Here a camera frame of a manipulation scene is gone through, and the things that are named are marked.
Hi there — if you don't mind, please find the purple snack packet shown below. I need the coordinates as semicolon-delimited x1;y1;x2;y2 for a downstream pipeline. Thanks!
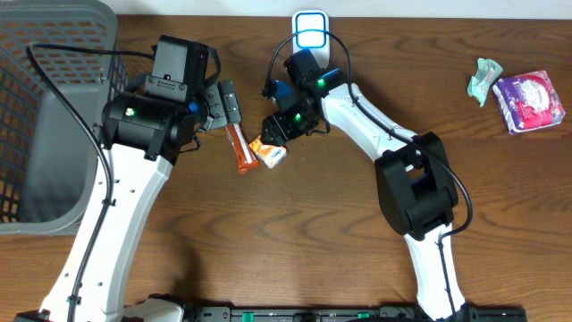
492;71;566;135

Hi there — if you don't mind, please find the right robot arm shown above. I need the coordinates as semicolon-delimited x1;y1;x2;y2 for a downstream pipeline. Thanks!
261;49;465;320

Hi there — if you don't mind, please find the teal wrapper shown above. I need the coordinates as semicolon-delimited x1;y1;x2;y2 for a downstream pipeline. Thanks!
467;58;503;107

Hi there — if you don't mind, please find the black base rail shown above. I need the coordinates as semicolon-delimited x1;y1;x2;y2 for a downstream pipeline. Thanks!
171;306;528;322

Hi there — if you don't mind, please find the orange snack packet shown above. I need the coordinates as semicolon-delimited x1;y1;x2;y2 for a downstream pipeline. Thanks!
248;135;287;169

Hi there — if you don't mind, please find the grey plastic basket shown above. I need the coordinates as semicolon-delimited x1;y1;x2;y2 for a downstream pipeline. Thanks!
1;1;129;235

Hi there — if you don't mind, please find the red snack bar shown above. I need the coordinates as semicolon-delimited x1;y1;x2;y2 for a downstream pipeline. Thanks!
225;123;260;174

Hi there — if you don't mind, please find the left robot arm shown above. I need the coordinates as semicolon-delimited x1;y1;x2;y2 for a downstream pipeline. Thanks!
17;35;241;321

